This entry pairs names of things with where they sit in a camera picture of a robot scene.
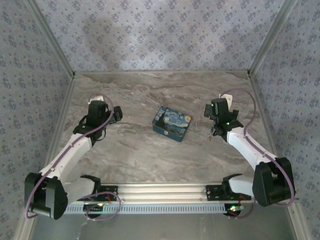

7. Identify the starry night tin box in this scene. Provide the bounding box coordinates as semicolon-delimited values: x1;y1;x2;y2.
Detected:
151;105;193;143

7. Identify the grey slotted cable duct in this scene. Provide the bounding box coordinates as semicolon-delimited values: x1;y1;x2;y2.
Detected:
37;202;227;215

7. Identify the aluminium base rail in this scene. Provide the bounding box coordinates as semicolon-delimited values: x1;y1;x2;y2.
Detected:
27;182;300;202

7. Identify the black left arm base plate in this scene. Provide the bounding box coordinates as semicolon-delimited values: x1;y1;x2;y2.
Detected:
72;185;119;202

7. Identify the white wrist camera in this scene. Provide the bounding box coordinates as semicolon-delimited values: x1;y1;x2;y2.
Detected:
87;93;106;104
219;93;234;108

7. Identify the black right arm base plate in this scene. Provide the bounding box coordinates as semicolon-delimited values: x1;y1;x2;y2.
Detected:
205;184;252;201

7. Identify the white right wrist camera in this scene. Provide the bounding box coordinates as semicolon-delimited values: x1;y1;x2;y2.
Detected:
219;93;234;108

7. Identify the aluminium table edge rail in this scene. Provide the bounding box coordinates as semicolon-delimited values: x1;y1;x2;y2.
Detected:
248;74;287;182
38;74;77;185
74;70;251;75

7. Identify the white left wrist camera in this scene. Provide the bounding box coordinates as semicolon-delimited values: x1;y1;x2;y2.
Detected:
87;93;106;104

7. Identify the aluminium frame leg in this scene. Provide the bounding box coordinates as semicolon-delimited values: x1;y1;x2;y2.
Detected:
286;201;310;240
12;201;39;240

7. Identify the aluminium frame post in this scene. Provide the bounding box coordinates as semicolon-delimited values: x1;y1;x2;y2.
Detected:
247;0;299;78
26;0;76;79

